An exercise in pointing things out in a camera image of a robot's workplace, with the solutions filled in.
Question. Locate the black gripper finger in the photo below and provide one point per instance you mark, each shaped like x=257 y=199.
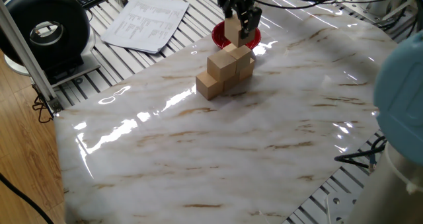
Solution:
x=249 y=19
x=223 y=2

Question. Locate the light wooden cube block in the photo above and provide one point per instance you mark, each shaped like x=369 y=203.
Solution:
x=231 y=83
x=208 y=87
x=233 y=32
x=243 y=55
x=221 y=65
x=246 y=72

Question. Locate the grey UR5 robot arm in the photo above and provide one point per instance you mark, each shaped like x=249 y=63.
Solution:
x=396 y=118

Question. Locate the white printed paper stack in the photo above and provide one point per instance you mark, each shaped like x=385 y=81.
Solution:
x=145 y=22

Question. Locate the red glossy bowl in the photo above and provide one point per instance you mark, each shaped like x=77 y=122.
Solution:
x=218 y=37

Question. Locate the white marble pattern board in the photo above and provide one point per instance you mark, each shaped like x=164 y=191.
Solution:
x=264 y=151

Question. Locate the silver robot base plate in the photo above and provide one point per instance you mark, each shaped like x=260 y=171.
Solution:
x=337 y=207

